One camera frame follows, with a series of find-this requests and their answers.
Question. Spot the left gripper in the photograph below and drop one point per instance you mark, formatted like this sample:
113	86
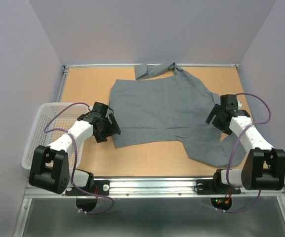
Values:
101	137

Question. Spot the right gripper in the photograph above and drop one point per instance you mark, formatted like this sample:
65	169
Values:
223	128

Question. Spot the grey long sleeve shirt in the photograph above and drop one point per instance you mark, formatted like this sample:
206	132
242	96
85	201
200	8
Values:
167	103

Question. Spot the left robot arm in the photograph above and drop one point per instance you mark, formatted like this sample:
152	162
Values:
50	169

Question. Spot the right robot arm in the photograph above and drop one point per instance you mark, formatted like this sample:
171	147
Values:
264	168

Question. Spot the white plastic basket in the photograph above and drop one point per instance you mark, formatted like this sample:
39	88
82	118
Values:
48	117

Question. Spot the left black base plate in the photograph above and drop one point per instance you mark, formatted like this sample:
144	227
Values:
100	187

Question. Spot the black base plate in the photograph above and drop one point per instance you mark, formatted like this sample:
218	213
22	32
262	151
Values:
100	187
209	187

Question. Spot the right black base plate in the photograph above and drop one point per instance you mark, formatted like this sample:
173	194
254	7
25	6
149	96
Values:
209	187

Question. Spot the aluminium mounting rail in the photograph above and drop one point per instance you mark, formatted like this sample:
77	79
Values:
155	187

